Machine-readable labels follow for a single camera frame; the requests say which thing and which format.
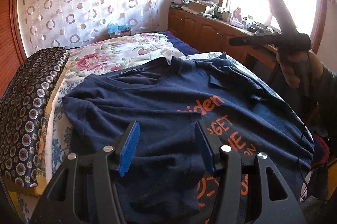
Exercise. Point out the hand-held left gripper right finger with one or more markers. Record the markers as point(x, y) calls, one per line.
point(206, 150)

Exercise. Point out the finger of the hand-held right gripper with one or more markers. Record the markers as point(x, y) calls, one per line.
point(250, 41)

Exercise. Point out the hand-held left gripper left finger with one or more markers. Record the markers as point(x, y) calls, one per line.
point(129, 150)

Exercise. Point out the navy printed T-shirt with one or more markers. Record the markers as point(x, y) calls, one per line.
point(158, 97)

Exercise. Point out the person's right hand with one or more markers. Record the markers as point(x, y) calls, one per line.
point(289, 68)

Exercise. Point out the black device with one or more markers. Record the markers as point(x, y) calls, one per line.
point(256, 28)

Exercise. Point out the wooden cabinet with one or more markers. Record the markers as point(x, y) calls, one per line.
point(205, 29)

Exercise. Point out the cardboard box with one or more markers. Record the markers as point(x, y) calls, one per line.
point(197, 6)

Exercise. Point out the plain navy blanket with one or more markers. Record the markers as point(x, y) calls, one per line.
point(181, 43)

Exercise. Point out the blue floral bed sheet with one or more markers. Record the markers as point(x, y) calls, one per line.
point(59, 134)

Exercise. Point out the pink floral blanket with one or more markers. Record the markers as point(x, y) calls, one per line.
point(105, 55)

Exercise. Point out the dark circle-patterned cushion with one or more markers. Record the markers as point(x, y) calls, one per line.
point(26, 108)

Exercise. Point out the red plastic stool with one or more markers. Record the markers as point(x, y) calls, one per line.
point(320, 150)

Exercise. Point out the blue tissue pack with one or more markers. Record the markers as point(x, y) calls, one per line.
point(118, 30)

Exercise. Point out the person's torso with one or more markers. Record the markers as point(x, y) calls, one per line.
point(321, 208)

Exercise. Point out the orange wooden panel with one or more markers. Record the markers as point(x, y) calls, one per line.
point(13, 29)

